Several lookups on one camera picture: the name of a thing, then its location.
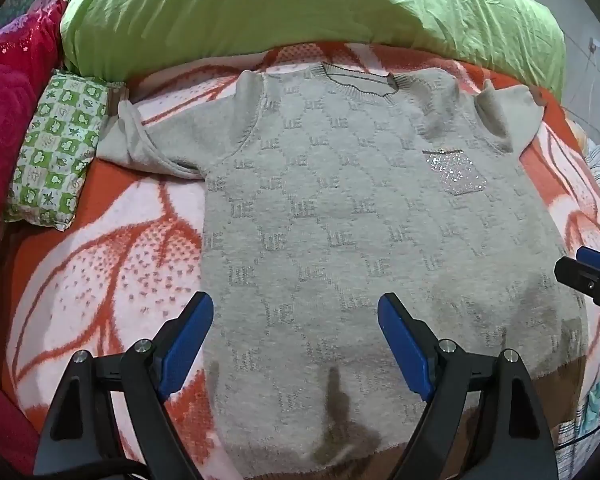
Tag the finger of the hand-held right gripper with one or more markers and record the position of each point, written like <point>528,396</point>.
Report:
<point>597,257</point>
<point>577,272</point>

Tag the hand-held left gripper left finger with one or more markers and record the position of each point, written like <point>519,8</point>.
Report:
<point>189,340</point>

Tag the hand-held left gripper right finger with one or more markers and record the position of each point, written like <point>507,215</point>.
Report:
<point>402,345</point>

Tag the grey knitted sweater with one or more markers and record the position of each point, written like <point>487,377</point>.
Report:
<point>350,240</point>

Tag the orange and white blanket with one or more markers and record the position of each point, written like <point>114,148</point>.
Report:
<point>105,280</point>

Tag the person's dark red clothing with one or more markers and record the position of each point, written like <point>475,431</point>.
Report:
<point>5,430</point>

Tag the green and white patterned pillow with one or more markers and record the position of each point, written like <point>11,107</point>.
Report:
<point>57,147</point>

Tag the pink floral quilt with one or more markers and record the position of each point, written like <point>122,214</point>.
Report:
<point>2,125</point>

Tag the light green quilt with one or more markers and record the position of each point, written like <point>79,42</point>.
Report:
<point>300,5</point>

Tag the wall socket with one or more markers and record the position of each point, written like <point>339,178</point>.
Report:
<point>592,48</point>

